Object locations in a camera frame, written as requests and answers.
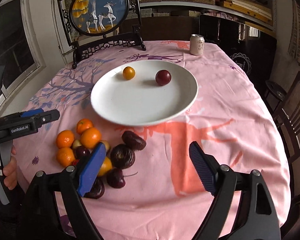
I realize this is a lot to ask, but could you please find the yellow orange round fruit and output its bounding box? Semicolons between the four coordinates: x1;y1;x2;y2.
97;157;113;177

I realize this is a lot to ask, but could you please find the dark red plum on plate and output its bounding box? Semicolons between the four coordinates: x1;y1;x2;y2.
155;70;172;86

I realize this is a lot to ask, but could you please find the dark purple front fruit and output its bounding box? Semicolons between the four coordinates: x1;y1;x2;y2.
84;177;105;199

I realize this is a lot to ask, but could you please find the white oval plate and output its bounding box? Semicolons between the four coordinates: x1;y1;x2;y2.
90;60;199;127

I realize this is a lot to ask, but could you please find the red cherry tomato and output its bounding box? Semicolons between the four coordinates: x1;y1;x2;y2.
71;159;79;166

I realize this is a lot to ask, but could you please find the person's left hand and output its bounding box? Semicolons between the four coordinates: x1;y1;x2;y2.
3;145;18;190

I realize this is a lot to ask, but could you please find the smooth orange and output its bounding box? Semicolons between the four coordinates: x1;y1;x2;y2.
80;127;102;150

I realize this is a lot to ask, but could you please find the wrinkled dark passion fruit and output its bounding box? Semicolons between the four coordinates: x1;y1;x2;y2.
121;131;146;151

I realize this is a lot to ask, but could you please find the large mandarin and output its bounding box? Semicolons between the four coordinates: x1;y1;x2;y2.
56;130;75;148

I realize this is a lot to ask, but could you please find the round dark passion fruit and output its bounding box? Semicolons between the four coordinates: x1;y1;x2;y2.
110;144;135;169

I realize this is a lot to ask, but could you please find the dark cherry with stem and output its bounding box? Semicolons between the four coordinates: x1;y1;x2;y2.
106;168;138;189

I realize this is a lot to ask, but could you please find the yellow cherry tomato on plate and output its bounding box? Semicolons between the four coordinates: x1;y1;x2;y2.
122;66;136;80

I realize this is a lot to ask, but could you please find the dark wooden chair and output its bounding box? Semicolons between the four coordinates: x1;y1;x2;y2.
272;71;300;164

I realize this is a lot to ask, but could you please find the brown longan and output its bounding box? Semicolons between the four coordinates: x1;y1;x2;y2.
71;139;82;150
100;140;111;153

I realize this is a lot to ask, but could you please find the mandarin with green stem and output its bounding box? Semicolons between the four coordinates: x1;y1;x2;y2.
76;118;94;135

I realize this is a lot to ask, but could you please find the pink printed tablecloth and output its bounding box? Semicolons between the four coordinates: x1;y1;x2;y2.
14;41;291;239

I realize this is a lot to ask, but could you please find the window with white frame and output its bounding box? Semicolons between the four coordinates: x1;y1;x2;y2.
0;0;45;109

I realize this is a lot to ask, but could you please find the round dark stool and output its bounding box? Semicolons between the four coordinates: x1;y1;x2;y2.
264;80;287;113

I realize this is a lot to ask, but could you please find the white drink can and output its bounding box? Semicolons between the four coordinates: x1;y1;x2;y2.
190;34;205;56

